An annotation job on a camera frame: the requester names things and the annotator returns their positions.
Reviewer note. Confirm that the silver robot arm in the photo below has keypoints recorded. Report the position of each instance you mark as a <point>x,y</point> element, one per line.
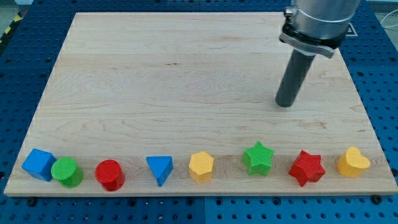
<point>317,26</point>

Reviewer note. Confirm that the blue cube block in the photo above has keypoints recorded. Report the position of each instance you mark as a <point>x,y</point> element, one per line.
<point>38,164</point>

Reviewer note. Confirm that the yellow hexagon block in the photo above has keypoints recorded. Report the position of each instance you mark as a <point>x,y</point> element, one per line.
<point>201,167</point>

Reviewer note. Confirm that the light wooden board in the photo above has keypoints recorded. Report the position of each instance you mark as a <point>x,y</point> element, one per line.
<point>127,86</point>

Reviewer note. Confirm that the blue triangle block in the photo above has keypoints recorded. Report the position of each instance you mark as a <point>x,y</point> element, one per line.
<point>161,167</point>

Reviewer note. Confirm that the green star block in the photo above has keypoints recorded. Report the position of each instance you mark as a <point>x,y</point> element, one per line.
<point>258,159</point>

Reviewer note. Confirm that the red cylinder block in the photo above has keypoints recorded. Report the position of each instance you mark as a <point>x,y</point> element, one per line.
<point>110,175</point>

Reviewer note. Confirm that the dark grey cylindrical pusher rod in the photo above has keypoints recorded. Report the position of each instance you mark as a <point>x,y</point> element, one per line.
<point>295,73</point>

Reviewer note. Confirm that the red star block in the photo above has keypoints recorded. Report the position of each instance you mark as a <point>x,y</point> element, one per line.
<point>307,168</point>

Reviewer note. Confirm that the green cylinder block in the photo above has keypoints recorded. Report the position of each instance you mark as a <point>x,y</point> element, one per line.
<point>67,171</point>

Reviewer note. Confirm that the yellow heart block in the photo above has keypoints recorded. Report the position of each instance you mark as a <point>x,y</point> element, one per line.
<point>352,163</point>

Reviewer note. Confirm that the black yellow hazard tape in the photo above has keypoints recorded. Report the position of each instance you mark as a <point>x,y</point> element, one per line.
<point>10,30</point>

